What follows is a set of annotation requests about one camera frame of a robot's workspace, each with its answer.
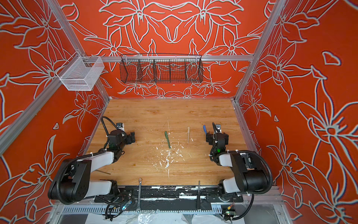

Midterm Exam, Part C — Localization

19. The black clamp bar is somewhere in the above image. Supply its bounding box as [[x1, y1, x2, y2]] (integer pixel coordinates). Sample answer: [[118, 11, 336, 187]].
[[196, 181, 201, 210]]

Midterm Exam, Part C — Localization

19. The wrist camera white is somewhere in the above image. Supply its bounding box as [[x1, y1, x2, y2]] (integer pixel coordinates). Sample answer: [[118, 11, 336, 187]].
[[116, 123, 125, 131], [215, 124, 222, 133]]

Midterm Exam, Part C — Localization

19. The black wire basket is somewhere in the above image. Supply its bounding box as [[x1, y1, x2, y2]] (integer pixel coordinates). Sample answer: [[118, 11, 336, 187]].
[[119, 54, 204, 84]]

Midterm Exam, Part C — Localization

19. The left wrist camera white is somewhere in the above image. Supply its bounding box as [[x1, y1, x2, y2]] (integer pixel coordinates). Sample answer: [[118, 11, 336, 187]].
[[116, 123, 125, 131]]

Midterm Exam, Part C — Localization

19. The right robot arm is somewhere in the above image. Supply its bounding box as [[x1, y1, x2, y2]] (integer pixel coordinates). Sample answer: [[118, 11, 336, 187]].
[[206, 123, 273, 198]]

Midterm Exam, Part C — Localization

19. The black mounting base plate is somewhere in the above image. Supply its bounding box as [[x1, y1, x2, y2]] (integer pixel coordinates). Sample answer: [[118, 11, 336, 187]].
[[94, 185, 243, 213]]

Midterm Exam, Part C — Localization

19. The grey slotted cable duct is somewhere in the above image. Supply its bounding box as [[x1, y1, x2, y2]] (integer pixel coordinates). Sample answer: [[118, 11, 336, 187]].
[[61, 204, 222, 215]]

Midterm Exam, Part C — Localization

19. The silver wrench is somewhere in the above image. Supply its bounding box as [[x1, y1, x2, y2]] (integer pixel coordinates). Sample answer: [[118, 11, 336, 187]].
[[136, 178, 143, 213]]

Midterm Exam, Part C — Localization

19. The clear plastic bin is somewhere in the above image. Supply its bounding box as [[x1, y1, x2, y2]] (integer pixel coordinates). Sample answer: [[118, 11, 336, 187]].
[[55, 52, 104, 91]]

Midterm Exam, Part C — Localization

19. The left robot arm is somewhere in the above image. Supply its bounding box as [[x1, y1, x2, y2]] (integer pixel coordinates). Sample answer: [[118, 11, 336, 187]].
[[48, 116, 136, 206]]

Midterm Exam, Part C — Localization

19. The green pen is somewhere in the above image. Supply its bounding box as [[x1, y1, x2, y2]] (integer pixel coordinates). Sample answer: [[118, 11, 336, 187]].
[[166, 136, 171, 149]]

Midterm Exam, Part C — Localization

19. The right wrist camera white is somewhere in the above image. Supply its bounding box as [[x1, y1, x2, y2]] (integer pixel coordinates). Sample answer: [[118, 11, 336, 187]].
[[215, 124, 222, 133]]

